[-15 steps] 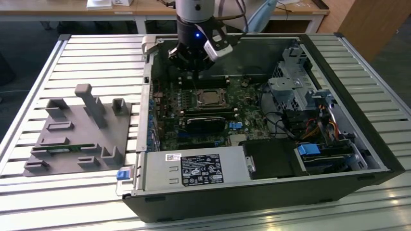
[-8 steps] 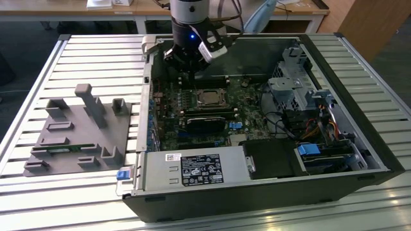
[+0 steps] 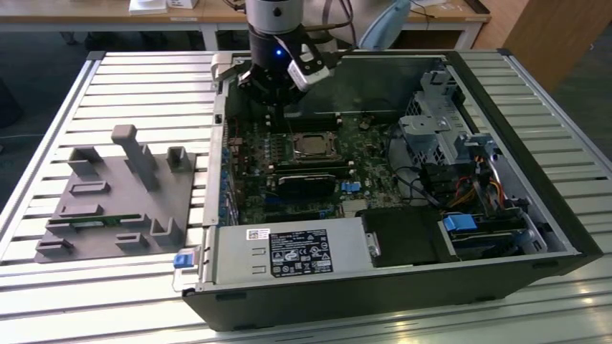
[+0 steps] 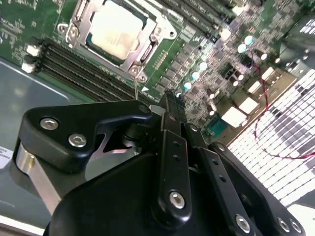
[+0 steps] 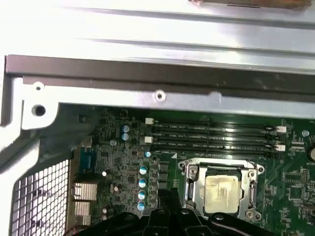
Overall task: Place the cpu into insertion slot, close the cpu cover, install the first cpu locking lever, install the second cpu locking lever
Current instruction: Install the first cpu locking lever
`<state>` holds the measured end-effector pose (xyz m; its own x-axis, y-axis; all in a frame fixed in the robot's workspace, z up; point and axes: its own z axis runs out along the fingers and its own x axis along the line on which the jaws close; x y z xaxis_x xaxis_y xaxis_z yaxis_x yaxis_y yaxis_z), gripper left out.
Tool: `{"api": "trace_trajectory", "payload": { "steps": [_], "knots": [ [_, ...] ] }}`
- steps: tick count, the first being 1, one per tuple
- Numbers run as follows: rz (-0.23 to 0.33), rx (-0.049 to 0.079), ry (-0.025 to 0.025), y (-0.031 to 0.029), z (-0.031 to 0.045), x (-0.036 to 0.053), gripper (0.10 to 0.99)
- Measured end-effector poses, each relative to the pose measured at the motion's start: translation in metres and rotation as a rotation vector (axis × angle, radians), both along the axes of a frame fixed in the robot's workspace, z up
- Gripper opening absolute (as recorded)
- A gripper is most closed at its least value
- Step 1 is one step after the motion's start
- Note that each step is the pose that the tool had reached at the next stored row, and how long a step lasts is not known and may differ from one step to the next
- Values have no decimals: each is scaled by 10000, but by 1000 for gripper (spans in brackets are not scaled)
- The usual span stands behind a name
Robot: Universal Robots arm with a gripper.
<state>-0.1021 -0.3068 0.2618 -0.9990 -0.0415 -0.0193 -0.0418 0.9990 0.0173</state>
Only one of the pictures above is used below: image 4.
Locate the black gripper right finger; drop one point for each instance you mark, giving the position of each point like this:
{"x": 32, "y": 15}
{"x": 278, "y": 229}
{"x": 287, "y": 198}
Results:
{"x": 227, "y": 194}

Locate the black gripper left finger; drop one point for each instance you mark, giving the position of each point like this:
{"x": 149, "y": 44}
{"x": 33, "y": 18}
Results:
{"x": 56, "y": 150}

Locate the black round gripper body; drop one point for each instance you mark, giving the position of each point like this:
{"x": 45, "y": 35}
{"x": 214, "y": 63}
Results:
{"x": 105, "y": 209}

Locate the silver green CPU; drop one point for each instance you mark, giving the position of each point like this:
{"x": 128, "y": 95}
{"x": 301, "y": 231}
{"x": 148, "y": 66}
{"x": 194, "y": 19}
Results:
{"x": 115, "y": 32}

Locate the metal socket cover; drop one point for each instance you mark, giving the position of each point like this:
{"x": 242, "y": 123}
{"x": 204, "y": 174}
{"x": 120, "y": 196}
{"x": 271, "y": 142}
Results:
{"x": 78, "y": 19}

